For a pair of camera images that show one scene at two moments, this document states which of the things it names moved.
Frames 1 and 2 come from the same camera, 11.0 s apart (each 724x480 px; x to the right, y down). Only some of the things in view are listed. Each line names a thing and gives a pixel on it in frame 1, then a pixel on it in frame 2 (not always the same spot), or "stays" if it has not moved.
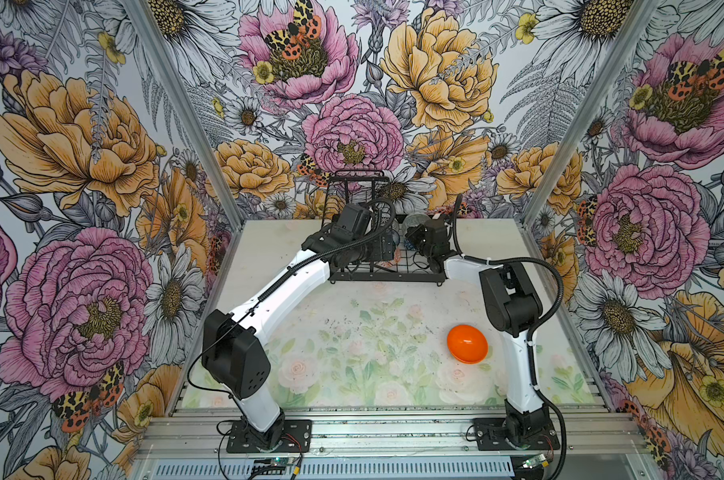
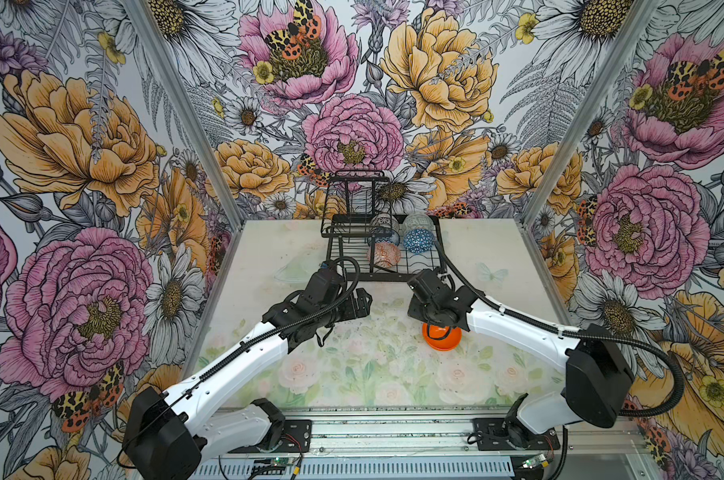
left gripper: (376, 254) to (362, 306)
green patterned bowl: (415, 219) stays
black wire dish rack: (361, 233) stays
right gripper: (413, 232) to (415, 311)
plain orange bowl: (467, 344) to (452, 340)
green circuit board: (281, 461) stays
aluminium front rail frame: (392, 442) stays
